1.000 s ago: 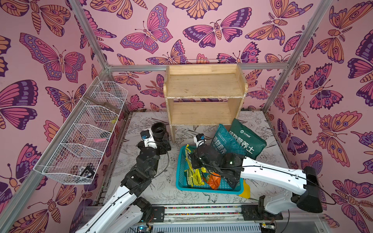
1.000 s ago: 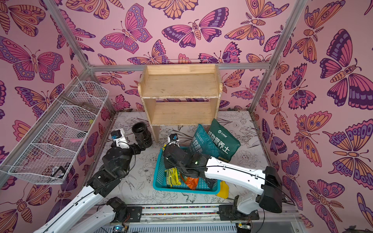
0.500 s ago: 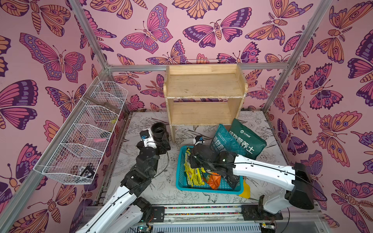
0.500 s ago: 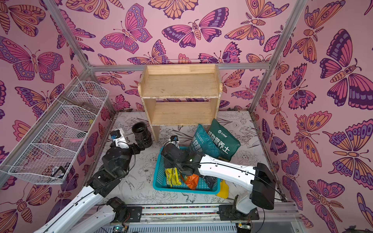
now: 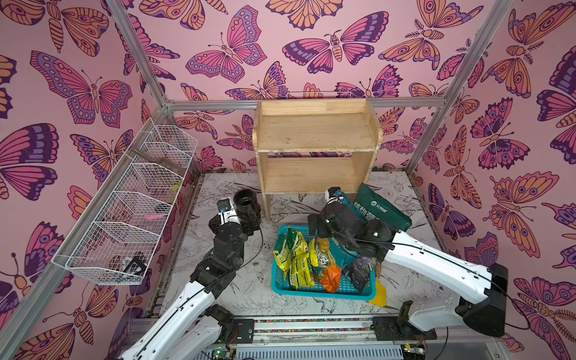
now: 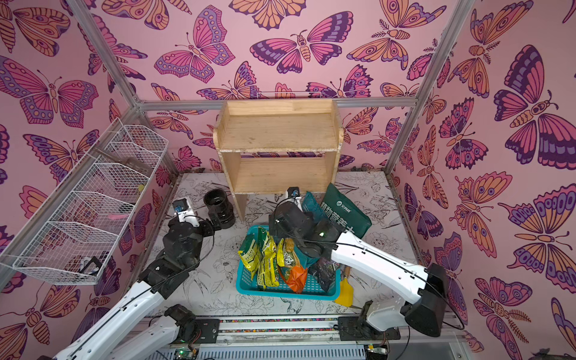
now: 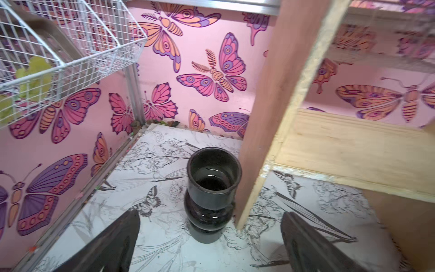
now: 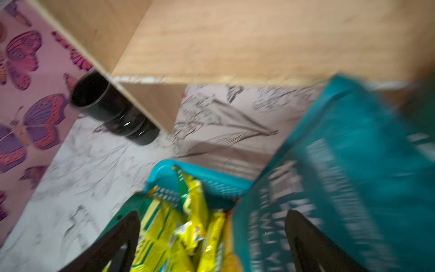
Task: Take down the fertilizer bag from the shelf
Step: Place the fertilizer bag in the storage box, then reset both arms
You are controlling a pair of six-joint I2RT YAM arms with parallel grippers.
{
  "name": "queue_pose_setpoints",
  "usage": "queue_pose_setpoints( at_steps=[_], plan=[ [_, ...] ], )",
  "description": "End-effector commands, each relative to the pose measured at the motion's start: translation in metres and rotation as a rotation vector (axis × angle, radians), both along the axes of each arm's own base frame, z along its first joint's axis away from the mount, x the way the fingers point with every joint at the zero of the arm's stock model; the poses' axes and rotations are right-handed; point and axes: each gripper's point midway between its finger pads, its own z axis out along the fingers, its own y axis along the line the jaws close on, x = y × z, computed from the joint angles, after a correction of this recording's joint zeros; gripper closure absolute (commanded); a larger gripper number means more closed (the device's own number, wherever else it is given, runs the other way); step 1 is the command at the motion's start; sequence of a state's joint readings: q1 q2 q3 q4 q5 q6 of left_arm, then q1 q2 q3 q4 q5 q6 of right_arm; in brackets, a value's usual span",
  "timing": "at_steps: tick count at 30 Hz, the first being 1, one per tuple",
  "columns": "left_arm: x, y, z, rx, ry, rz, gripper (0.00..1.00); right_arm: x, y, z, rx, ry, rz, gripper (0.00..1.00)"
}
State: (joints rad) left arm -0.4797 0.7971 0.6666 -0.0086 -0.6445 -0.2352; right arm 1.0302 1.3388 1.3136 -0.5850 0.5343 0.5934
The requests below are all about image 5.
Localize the aluminium frame post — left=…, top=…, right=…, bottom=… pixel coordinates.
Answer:
left=106, top=0, right=167, bottom=108

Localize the teal plastic basket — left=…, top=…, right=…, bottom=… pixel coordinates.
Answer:
left=271, top=225, right=377, bottom=301

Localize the white wire basket rack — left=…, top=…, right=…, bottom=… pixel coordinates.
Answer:
left=52, top=120, right=198, bottom=285

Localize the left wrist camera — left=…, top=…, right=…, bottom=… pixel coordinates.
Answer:
left=217, top=196, right=241, bottom=226

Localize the yellow fertilizer bag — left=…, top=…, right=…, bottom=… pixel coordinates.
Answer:
left=286, top=227, right=316, bottom=290
left=274, top=233, right=292, bottom=280

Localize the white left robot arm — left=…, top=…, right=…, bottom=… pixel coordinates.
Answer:
left=116, top=215, right=260, bottom=359

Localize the teal orange soil bag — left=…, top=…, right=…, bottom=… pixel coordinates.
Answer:
left=308, top=208, right=359, bottom=293

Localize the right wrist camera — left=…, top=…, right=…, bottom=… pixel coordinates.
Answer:
left=325, top=187, right=344, bottom=204

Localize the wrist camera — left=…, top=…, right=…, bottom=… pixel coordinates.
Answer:
left=325, top=187, right=344, bottom=204
left=217, top=196, right=241, bottom=226

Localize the wooden two-tier shelf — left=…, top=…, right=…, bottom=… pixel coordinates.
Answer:
left=252, top=99, right=383, bottom=218

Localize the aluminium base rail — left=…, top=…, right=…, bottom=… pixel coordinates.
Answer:
left=121, top=314, right=487, bottom=360

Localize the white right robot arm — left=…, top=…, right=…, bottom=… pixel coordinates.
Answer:
left=307, top=202, right=508, bottom=338

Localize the dark green soil bag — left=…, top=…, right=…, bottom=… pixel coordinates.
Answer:
left=341, top=181, right=413, bottom=293

